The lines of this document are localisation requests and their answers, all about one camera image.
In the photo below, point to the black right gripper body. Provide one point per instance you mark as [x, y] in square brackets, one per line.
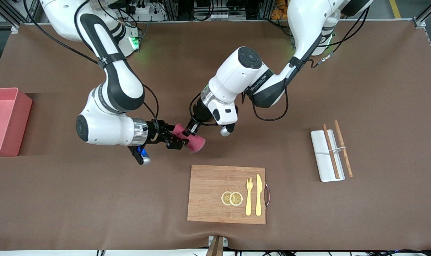
[155, 131]

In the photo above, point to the brown camera post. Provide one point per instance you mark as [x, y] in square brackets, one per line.
[215, 249]

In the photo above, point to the yellow plastic fork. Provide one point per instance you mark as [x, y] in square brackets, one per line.
[249, 199]

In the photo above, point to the red cloth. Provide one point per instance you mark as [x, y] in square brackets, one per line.
[195, 144]

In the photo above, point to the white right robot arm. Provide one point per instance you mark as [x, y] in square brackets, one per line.
[112, 89]

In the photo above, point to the grey metal bracket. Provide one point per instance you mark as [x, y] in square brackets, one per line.
[211, 241]

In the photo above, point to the wooden rod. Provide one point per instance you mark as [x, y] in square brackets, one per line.
[330, 151]
[343, 149]

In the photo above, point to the white rack tray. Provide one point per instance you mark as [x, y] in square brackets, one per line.
[322, 160]

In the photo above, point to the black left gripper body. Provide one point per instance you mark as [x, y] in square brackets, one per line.
[202, 113]

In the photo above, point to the black electronics rack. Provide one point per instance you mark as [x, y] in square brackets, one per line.
[201, 5]

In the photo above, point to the aluminium frame profile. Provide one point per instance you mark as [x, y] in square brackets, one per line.
[420, 23]
[14, 28]

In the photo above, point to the lemon slice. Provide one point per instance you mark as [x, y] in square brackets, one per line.
[236, 198]
[225, 198]

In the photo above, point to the white power strip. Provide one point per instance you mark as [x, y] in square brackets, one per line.
[144, 10]

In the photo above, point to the pink plastic box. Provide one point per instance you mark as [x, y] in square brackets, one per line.
[5, 124]

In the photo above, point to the yellow plastic knife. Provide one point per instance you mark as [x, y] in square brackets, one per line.
[259, 195]

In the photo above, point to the brown table mat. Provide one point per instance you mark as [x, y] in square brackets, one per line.
[130, 195]

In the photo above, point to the orange packaged goods pile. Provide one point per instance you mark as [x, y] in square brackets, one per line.
[280, 10]

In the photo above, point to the bamboo cutting board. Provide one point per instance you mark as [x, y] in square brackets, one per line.
[211, 193]

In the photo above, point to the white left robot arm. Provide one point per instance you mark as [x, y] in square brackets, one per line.
[236, 76]

